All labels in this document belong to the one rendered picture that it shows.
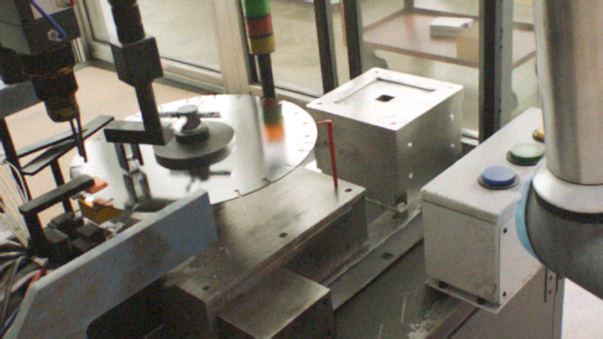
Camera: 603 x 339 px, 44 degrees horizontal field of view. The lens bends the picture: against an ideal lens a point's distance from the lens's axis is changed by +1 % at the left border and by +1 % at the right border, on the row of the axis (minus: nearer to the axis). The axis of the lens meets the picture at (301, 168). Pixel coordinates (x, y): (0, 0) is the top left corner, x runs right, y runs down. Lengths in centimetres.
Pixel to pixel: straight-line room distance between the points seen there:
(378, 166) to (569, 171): 45
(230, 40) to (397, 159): 61
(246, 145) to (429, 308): 32
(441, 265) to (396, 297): 7
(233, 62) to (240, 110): 54
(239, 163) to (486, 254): 32
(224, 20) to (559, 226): 99
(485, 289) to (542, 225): 19
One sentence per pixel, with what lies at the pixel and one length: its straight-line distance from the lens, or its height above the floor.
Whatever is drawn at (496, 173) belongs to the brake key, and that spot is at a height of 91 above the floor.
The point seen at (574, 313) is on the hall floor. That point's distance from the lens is 217.
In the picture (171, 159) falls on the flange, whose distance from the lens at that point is 97.
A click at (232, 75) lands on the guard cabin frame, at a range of 164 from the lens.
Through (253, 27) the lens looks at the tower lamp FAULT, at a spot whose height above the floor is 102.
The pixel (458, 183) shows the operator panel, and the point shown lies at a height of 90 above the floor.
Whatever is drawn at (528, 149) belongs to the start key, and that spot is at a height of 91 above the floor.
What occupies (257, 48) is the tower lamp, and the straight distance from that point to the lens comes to 124.
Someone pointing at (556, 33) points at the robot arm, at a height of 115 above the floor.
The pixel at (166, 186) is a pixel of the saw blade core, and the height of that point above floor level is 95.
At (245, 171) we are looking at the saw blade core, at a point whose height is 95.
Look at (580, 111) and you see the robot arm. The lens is 71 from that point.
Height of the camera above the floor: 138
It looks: 29 degrees down
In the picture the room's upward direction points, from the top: 8 degrees counter-clockwise
